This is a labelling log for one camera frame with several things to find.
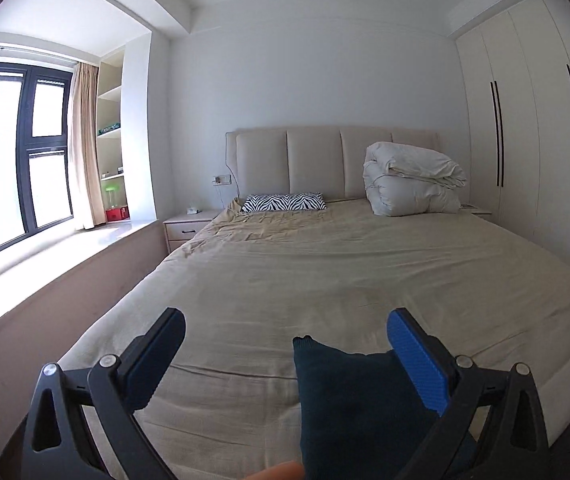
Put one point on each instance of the white wardrobe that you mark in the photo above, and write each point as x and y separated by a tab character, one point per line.
530	125

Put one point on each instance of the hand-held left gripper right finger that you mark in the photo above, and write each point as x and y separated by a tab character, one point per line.
417	355

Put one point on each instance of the teal knit sweater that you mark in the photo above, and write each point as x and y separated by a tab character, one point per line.
355	410

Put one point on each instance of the wall socket panel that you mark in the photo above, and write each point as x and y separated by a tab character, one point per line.
221	180

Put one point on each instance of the zebra print pillow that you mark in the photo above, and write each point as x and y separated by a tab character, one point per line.
285	202

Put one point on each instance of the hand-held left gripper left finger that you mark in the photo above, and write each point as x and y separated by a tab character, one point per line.
150	365

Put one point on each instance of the red box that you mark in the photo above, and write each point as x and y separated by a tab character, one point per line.
117	214

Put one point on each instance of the folded white duvet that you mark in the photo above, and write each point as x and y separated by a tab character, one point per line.
410	180

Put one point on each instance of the person's left hand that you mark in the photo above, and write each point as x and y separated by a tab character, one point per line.
275	472

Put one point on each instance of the bed with beige sheet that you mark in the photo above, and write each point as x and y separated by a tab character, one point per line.
315	270

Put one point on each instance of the beige padded headboard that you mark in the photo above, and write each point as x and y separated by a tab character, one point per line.
315	160

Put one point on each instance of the beige nightstand with drawer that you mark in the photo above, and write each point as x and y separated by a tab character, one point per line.
187	227

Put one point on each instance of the black framed window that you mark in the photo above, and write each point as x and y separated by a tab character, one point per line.
25	160

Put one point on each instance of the beige curtain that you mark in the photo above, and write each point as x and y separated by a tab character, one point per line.
85	145

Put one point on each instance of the white wall shelf niche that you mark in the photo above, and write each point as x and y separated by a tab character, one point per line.
111	125

